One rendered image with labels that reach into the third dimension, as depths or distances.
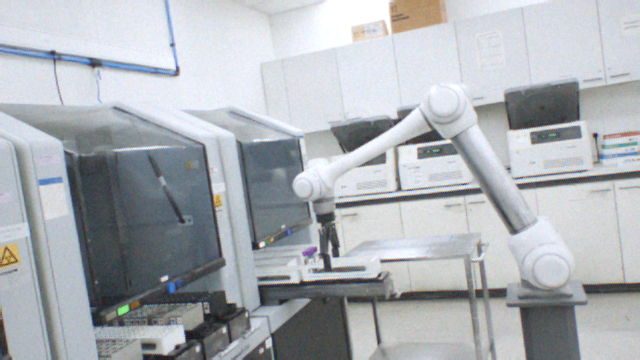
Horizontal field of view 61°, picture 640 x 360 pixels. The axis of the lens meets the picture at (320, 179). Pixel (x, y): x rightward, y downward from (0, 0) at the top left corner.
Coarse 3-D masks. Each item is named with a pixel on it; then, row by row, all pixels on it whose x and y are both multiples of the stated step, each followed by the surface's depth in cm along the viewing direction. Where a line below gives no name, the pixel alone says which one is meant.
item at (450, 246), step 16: (368, 240) 282; (384, 240) 276; (400, 240) 270; (416, 240) 264; (432, 240) 258; (448, 240) 253; (464, 240) 247; (480, 240) 259; (384, 256) 238; (400, 256) 233; (416, 256) 229; (432, 256) 226; (448, 256) 223; (464, 256) 221; (480, 256) 228; (480, 272) 261; (480, 336) 223; (352, 352) 245; (384, 352) 270; (400, 352) 267; (416, 352) 264; (432, 352) 261; (448, 352) 258; (464, 352) 256; (480, 352) 222
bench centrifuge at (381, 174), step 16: (336, 128) 466; (352, 128) 464; (368, 128) 461; (384, 128) 461; (352, 144) 489; (400, 144) 482; (336, 160) 458; (384, 160) 438; (352, 176) 448; (368, 176) 442; (384, 176) 437; (336, 192) 455; (352, 192) 449; (368, 192) 444; (384, 192) 440
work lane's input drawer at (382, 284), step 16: (384, 272) 210; (272, 288) 216; (288, 288) 214; (304, 288) 211; (320, 288) 209; (336, 288) 206; (352, 288) 204; (368, 288) 202; (384, 288) 200; (400, 288) 207
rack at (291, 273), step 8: (256, 272) 222; (264, 272) 219; (272, 272) 218; (280, 272) 216; (288, 272) 215; (296, 272) 214; (264, 280) 227; (272, 280) 228; (280, 280) 217; (288, 280) 215; (296, 280) 214
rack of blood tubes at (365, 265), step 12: (312, 264) 211; (336, 264) 207; (348, 264) 206; (360, 264) 204; (372, 264) 202; (324, 276) 210; (336, 276) 208; (348, 276) 206; (360, 276) 204; (372, 276) 203
